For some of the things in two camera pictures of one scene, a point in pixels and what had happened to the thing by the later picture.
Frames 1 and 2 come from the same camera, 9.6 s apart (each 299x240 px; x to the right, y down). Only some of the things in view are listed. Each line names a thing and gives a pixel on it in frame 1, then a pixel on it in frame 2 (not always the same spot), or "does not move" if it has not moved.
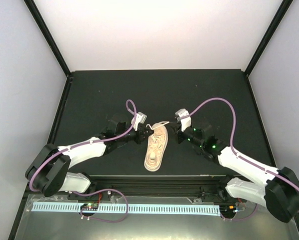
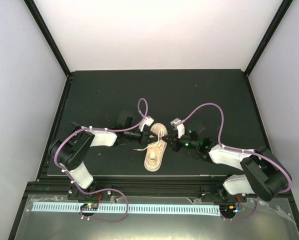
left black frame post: [49, 36] does not move
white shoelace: [154, 137] -> [161, 134]
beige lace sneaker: [156, 148] does not move
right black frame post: [284, 6] does not move
